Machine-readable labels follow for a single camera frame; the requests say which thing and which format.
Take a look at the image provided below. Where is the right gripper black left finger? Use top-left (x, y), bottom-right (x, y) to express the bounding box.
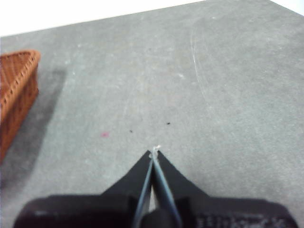
top-left (13, 149), bottom-right (154, 228)

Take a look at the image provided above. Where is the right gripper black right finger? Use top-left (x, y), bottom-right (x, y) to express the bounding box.
top-left (153, 151), bottom-right (299, 228)

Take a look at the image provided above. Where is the brown woven wicker basket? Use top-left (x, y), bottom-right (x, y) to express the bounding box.
top-left (0, 49), bottom-right (41, 164)

